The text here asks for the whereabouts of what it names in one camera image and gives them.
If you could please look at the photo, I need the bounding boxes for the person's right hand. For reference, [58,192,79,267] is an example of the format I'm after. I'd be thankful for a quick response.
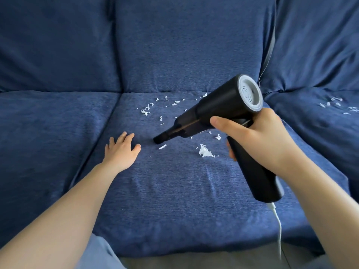
[209,107,306,173]

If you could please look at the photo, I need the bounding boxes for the person's left hand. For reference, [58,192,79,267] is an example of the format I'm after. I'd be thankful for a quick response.
[103,132,142,174]

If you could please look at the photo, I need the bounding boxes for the black handheld vacuum cleaner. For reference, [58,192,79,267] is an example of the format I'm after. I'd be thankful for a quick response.
[153,74,285,204]

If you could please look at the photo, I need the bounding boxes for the person's right forearm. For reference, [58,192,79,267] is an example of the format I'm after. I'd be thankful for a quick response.
[280,156,359,269]

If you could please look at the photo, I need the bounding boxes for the person's left forearm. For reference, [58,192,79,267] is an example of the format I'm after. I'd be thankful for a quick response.
[0,162,122,269]

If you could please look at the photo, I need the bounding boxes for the scattered white paper scraps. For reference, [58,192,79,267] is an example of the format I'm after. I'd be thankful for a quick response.
[319,96,359,115]
[137,93,223,150]

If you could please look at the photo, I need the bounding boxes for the large crumpled white paper piece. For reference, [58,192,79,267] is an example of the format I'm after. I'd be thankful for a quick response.
[196,144,219,158]

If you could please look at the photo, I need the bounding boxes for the blue sofa seat cushion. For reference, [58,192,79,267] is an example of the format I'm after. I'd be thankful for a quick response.
[263,87,359,195]
[0,91,122,249]
[70,91,352,259]

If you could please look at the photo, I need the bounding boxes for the blue sofa back cushion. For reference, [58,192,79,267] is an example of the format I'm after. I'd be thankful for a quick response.
[113,0,277,94]
[0,0,122,93]
[259,0,359,94]

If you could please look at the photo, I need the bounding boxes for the light blue trousers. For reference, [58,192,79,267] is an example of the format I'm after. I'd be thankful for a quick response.
[75,234,127,269]

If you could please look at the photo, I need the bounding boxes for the white power cable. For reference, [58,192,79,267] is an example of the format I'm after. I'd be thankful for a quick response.
[266,202,283,261]

